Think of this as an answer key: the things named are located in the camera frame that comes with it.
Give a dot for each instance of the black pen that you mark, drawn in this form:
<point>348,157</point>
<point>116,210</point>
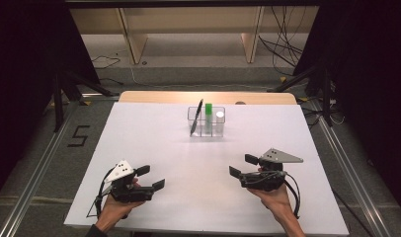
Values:
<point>196,118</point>

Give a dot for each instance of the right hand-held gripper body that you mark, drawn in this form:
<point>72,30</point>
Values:
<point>277,156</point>

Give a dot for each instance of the light wooden shelf unit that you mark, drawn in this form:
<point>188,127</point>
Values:
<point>188,19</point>

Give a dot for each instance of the white table sheet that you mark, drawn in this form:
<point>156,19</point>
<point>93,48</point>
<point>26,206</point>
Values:
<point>195,171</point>

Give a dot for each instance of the black curtain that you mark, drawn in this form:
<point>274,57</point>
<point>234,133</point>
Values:
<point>24,65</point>
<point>369,65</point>

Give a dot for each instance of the white cylindrical glue stick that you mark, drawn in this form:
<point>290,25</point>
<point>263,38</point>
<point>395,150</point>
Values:
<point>220,115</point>

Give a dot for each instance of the green highlighter marker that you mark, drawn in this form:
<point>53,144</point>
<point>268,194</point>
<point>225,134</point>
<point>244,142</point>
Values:
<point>208,110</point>

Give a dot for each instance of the aluminium floor rail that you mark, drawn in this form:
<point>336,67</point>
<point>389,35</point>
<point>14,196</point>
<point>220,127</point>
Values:
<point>40,174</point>
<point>350,168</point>

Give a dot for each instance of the person's right hand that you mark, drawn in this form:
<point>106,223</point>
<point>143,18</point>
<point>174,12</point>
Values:
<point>277,200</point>

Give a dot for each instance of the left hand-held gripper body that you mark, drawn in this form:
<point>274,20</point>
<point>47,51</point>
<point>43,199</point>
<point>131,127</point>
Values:
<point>122,171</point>

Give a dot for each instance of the clear plastic divided holder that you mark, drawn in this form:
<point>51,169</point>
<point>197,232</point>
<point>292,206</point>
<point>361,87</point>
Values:
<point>201,131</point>

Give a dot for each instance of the person's left hand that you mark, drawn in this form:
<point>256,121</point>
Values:
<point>114,210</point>

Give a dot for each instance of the black metal stand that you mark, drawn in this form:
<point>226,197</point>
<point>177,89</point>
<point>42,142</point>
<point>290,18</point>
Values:
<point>326,95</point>
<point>58,105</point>

